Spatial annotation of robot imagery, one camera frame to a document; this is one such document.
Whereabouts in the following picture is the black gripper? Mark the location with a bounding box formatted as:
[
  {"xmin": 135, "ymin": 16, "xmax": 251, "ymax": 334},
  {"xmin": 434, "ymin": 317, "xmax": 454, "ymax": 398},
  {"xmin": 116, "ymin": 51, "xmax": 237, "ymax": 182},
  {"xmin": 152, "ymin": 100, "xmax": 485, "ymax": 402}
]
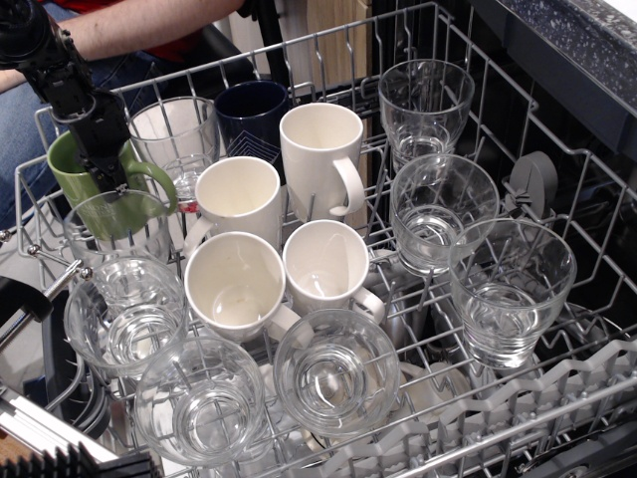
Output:
[{"xmin": 22, "ymin": 27, "xmax": 129, "ymax": 194}]

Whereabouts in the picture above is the green ceramic mug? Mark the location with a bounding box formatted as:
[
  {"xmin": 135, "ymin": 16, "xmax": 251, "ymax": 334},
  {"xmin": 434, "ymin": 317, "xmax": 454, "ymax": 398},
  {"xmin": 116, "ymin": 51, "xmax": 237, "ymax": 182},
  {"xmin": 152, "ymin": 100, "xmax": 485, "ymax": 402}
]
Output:
[{"xmin": 47, "ymin": 131, "xmax": 178, "ymax": 240}]

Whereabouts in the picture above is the person's forearm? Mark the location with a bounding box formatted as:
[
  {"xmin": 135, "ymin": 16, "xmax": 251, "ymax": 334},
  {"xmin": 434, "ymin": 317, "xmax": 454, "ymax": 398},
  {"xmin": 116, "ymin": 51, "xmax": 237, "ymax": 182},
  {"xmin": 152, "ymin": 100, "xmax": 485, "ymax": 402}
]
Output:
[{"xmin": 39, "ymin": 0, "xmax": 254, "ymax": 89}]

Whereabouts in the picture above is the clear glass before green mug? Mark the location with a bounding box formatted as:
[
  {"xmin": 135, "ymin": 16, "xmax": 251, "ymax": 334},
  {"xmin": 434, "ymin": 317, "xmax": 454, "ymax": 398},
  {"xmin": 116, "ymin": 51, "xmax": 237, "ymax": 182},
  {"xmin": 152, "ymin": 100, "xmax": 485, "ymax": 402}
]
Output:
[{"xmin": 63, "ymin": 190, "xmax": 170, "ymax": 268}]

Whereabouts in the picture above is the white mug middle left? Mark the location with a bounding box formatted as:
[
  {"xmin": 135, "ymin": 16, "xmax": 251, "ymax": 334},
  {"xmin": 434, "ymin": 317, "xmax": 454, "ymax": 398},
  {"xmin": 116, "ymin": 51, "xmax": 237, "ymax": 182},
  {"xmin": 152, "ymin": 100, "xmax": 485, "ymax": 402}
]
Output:
[{"xmin": 183, "ymin": 156, "xmax": 283, "ymax": 257}]

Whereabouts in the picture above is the navy blue mug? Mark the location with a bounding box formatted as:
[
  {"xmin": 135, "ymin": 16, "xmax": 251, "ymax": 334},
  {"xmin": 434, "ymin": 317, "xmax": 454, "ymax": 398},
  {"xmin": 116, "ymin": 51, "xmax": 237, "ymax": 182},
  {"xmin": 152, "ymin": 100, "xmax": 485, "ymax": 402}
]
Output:
[{"xmin": 214, "ymin": 80, "xmax": 289, "ymax": 184}]

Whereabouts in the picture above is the wide white mug front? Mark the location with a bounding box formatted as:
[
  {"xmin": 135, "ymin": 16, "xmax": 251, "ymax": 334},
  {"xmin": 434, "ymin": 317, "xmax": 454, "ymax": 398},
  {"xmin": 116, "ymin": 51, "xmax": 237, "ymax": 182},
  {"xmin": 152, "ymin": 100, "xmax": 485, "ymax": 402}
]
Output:
[{"xmin": 184, "ymin": 232, "xmax": 300, "ymax": 343}]

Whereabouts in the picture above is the tall white mug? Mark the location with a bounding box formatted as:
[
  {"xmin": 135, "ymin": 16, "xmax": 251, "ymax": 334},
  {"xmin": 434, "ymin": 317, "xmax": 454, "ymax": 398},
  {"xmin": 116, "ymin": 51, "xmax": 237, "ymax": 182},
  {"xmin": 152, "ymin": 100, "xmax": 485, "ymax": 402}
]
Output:
[{"xmin": 280, "ymin": 103, "xmax": 364, "ymax": 222}]

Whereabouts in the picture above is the small white mug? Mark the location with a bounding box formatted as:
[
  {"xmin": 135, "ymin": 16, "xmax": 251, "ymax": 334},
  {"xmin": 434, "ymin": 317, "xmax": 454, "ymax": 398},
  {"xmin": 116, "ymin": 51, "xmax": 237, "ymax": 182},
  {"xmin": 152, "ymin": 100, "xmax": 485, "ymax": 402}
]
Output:
[{"xmin": 283, "ymin": 220, "xmax": 385, "ymax": 324}]

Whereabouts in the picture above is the clear glass back left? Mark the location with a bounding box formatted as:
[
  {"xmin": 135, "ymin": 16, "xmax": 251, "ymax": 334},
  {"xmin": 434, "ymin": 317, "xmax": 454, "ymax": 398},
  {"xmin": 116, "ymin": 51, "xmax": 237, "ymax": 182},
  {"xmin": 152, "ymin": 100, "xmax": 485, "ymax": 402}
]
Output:
[{"xmin": 128, "ymin": 97, "xmax": 220, "ymax": 212}]

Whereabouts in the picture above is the clear glass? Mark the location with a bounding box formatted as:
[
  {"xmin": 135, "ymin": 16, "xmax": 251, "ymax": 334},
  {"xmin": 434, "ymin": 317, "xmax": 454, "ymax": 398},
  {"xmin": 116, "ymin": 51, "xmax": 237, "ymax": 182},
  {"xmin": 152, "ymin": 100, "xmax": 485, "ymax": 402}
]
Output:
[
  {"xmin": 134, "ymin": 337, "xmax": 265, "ymax": 467},
  {"xmin": 378, "ymin": 59, "xmax": 475, "ymax": 171},
  {"xmin": 128, "ymin": 97, "xmax": 220, "ymax": 212},
  {"xmin": 390, "ymin": 153, "xmax": 500, "ymax": 277},
  {"xmin": 64, "ymin": 257, "xmax": 188, "ymax": 378},
  {"xmin": 449, "ymin": 218, "xmax": 576, "ymax": 368},
  {"xmin": 274, "ymin": 309, "xmax": 400, "ymax": 438}
]

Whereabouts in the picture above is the person's leg in jeans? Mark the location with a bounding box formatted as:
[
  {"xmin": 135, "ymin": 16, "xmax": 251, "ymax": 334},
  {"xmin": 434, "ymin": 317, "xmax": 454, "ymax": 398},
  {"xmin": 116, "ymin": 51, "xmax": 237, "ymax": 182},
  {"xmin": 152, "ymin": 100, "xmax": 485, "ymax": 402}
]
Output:
[{"xmin": 1, "ymin": 52, "xmax": 178, "ymax": 229}]

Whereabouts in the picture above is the black metal clamp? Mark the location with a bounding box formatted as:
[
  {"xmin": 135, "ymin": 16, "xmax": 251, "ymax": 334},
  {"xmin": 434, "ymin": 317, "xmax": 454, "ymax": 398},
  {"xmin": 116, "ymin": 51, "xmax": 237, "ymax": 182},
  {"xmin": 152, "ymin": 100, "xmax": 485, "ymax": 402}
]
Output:
[{"xmin": 1, "ymin": 245, "xmax": 94, "ymax": 351}]

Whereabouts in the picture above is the clear glass front centre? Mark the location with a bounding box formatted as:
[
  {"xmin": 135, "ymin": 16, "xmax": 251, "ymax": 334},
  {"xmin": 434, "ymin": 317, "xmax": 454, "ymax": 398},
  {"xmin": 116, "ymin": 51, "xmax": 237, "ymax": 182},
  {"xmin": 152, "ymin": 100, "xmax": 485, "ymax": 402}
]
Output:
[{"xmin": 274, "ymin": 309, "xmax": 400, "ymax": 438}]

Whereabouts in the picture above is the clear glass back right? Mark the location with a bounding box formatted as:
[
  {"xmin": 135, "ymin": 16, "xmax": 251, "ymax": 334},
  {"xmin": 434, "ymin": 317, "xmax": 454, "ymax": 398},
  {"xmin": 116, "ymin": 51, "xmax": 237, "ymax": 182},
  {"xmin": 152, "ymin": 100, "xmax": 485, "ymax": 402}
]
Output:
[{"xmin": 378, "ymin": 59, "xmax": 475, "ymax": 171}]

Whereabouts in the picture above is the clear glass middle right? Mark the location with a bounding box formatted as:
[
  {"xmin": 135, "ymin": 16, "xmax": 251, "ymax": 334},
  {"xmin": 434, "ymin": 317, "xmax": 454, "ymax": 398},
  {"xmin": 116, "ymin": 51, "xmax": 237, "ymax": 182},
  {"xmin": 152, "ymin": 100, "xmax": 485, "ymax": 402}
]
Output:
[{"xmin": 390, "ymin": 153, "xmax": 500, "ymax": 277}]

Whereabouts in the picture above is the clear glass front right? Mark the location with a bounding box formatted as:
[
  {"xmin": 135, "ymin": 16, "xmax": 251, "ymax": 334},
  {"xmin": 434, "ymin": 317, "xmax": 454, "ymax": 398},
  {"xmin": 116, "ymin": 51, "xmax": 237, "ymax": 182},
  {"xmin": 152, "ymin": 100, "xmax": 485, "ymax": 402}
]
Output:
[{"xmin": 449, "ymin": 218, "xmax": 576, "ymax": 368}]

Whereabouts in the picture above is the grey plastic rack roller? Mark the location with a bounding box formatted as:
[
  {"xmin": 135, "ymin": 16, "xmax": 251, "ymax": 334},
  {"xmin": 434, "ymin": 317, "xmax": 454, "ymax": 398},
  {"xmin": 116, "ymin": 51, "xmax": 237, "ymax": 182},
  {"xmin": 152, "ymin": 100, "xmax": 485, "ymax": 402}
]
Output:
[{"xmin": 505, "ymin": 151, "xmax": 558, "ymax": 219}]

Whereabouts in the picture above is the grey plastic cutlery shelf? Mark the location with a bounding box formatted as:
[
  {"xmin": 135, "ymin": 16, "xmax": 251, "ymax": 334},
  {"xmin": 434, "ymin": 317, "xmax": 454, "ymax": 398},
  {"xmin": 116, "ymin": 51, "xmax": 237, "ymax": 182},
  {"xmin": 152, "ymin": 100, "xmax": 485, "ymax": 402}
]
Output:
[{"xmin": 296, "ymin": 340, "xmax": 636, "ymax": 477}]

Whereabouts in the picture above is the grey wire dishwasher rack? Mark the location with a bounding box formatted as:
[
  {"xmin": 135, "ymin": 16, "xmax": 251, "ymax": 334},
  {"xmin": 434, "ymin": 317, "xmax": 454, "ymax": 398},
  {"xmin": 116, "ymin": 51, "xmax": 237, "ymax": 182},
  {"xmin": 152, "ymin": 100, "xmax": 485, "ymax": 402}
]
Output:
[{"xmin": 13, "ymin": 0, "xmax": 637, "ymax": 478}]

